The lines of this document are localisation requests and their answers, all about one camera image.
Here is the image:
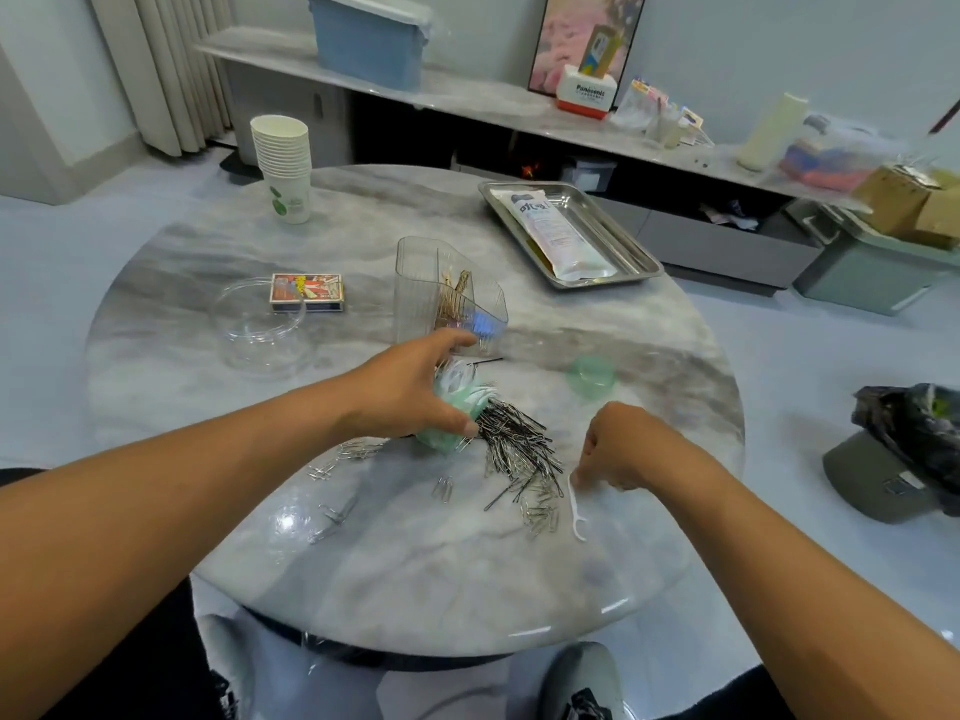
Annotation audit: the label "person's left hand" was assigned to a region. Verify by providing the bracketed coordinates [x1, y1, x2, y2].
[330, 326, 482, 444]

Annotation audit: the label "person's right hand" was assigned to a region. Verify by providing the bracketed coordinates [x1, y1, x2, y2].
[570, 401, 699, 496]

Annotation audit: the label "translucent green plastic cup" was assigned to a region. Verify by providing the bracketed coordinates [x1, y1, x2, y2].
[417, 359, 497, 451]

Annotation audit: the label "pale green plastic lid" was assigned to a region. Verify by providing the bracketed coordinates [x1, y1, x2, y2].
[567, 355, 618, 403]

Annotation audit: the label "clear ribbed organizer box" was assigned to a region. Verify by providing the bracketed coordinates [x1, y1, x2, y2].
[393, 236, 510, 354]

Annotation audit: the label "pile of floss picks and clips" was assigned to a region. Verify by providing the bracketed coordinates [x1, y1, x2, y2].
[307, 269, 572, 537]

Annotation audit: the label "colourful matchbox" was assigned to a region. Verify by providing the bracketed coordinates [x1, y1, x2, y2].
[270, 271, 345, 310]

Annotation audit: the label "clear round plastic bowl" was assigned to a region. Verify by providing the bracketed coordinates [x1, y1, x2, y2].
[214, 277, 314, 376]

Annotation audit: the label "metal tray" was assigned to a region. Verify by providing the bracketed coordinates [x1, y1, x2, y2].
[480, 179, 665, 291]

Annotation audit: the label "clear printed plastic bag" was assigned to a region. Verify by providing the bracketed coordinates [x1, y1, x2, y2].
[502, 188, 620, 285]

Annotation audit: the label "group of white paper cups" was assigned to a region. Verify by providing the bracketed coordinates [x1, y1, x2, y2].
[249, 113, 314, 225]

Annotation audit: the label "person's left forearm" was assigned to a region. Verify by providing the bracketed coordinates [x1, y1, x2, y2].
[0, 374, 369, 720]

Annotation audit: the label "person's right forearm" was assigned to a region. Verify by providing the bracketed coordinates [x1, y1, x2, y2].
[660, 442, 960, 720]

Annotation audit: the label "white floss pick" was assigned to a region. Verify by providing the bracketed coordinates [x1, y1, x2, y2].
[565, 479, 590, 543]

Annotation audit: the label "loose papers in cabinet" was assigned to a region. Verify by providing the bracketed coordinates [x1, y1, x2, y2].
[697, 203, 764, 234]

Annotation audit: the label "white box in cabinet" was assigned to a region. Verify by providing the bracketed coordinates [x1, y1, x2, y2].
[559, 157, 618, 195]

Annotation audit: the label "trash bin with black bag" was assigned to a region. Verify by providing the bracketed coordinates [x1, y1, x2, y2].
[822, 382, 960, 525]

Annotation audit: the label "grey cabinet with marble top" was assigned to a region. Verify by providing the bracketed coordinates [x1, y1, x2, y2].
[195, 25, 872, 294]

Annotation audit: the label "grey green storage bin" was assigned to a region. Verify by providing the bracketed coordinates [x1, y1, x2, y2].
[787, 202, 960, 316]

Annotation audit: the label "clear bag of snacks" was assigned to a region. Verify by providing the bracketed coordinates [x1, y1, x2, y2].
[610, 79, 668, 136]

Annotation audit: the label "white and red small box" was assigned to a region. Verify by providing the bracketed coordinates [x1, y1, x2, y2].
[553, 65, 620, 121]

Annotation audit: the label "cream paper roll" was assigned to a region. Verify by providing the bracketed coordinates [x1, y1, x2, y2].
[735, 92, 812, 174]

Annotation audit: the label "blue storage box white lid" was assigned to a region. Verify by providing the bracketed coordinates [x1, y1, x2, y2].
[306, 0, 437, 93]

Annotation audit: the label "clear storage box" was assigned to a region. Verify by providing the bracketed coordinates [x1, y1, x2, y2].
[780, 112, 909, 195]

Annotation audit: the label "cardboard box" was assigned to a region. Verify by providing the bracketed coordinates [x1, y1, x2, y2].
[855, 164, 960, 249]

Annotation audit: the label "small colourful box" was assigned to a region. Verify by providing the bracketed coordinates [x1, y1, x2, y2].
[579, 25, 624, 79]

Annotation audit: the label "framed pink picture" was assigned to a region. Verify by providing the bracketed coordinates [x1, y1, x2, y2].
[528, 0, 648, 96]

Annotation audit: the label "beige curtain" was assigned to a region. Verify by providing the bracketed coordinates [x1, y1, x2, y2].
[87, 0, 239, 159]

